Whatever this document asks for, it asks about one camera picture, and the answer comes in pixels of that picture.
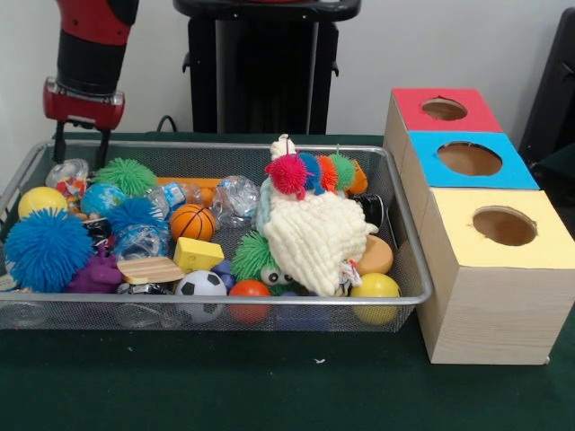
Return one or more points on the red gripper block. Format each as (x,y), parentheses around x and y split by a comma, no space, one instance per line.
(83,110)

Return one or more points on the light blue waffle cloth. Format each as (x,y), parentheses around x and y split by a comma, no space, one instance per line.
(261,206)

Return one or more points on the multicolour spiky caterpillar toy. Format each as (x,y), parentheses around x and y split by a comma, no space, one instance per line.
(314,173)

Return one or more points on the cream waffle cloth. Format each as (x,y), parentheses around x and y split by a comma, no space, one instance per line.
(314,238)

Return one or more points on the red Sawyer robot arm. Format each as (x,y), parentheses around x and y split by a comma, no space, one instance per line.
(92,58)

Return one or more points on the shallow clear mesh bin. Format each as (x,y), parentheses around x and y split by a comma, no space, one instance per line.
(90,316)

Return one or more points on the wooden box with three holes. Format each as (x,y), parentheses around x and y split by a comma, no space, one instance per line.
(489,314)

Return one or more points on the plain green spiky ball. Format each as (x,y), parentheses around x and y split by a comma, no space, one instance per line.
(126,175)

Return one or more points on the large blue spiky ball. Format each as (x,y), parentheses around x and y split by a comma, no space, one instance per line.
(47,249)

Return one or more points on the small basketball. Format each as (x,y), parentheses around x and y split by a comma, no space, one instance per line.
(193,222)

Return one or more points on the yellow foam block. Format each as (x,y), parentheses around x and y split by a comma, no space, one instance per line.
(197,255)

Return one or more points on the small soccer ball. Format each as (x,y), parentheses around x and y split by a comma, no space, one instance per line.
(200,285)

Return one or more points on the green spiky ball with eyes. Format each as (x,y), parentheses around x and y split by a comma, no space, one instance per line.
(251,258)

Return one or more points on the dark green table cloth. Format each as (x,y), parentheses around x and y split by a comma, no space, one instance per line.
(561,170)
(224,381)

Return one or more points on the yellow plastic ball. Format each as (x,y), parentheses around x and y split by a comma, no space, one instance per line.
(376,289)

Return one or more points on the black chair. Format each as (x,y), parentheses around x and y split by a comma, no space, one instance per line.
(552,90)

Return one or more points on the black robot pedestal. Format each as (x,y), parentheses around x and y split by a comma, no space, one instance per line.
(269,90)

